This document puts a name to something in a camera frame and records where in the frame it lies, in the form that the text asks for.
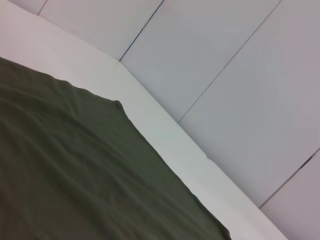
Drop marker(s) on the dark green FREE! t-shirt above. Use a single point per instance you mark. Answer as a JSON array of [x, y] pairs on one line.
[[75, 162]]

